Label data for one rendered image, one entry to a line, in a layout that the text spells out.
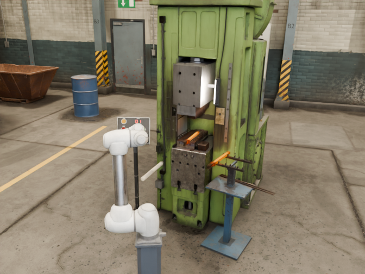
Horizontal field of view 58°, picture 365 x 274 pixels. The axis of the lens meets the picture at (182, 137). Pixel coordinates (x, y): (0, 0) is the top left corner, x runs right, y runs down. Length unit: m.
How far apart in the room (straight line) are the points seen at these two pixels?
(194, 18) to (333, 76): 6.39
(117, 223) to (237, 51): 1.85
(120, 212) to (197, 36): 1.80
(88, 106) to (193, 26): 4.92
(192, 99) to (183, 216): 1.32
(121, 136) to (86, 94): 5.45
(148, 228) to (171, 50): 1.79
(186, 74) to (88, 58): 7.64
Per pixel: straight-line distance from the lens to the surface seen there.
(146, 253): 2.64
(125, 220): 2.49
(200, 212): 3.64
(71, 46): 10.94
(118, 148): 2.38
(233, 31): 3.20
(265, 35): 8.46
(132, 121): 3.49
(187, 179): 3.50
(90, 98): 7.82
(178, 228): 3.77
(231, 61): 3.22
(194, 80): 3.21
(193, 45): 3.34
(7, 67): 10.96
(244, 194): 3.15
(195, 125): 3.85
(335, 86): 9.34
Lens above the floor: 2.19
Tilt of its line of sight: 20 degrees down
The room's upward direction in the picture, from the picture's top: 1 degrees clockwise
